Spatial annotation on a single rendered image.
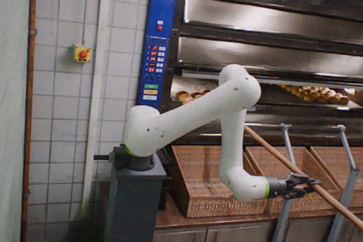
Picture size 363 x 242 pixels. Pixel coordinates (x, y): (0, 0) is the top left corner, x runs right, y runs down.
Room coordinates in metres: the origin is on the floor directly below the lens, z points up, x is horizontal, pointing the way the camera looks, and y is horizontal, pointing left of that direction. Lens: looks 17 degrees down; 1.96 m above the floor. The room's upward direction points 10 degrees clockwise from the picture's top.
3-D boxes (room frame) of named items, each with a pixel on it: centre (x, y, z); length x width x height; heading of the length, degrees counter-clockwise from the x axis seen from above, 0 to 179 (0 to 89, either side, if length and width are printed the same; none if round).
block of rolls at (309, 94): (3.45, -1.10, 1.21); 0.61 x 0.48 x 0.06; 22
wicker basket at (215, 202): (2.37, -0.29, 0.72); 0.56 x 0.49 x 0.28; 111
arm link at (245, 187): (1.42, -0.31, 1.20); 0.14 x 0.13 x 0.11; 113
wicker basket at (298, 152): (2.58, -0.84, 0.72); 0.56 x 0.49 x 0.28; 112
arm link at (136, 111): (1.45, 0.16, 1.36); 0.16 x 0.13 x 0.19; 9
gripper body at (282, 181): (1.49, -0.47, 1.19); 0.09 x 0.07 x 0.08; 113
